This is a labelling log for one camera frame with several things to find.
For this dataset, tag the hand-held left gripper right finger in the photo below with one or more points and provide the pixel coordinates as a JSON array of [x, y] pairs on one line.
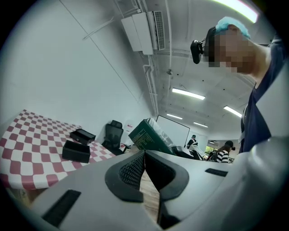
[[164, 178]]

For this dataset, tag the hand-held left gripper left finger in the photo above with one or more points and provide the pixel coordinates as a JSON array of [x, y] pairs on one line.
[[126, 180]]

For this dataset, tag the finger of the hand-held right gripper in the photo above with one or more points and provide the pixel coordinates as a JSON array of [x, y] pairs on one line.
[[181, 152]]

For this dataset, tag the green box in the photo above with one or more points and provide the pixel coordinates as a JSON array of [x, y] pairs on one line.
[[146, 137]]

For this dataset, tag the black box with knob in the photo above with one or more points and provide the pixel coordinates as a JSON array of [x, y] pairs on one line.
[[84, 136]]

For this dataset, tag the white projection screen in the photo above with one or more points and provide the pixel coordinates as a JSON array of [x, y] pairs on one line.
[[172, 130]]

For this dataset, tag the long ceiling light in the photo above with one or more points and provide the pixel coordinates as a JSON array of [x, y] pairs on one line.
[[232, 111], [243, 10], [188, 93], [200, 124], [174, 116]]

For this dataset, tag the black office chair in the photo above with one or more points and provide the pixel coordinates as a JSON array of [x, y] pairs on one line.
[[114, 135]]

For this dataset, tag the white ceiling pipes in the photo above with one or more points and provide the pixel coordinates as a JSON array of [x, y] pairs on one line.
[[152, 85]]

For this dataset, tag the operator in blue shirt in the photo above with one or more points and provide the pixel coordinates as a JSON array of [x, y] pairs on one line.
[[257, 126]]

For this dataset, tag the red and white checkered tablecloth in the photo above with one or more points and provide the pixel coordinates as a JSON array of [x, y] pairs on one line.
[[34, 158]]

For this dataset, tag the person's head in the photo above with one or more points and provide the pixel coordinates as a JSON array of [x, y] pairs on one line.
[[243, 54]]

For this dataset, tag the white ceiling air conditioner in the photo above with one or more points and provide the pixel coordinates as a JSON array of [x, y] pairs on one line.
[[144, 31]]

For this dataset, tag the blue hair net cap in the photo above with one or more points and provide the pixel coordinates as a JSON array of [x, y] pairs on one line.
[[230, 23]]

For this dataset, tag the black head-mounted camera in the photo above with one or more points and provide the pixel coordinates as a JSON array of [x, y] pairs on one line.
[[196, 52]]

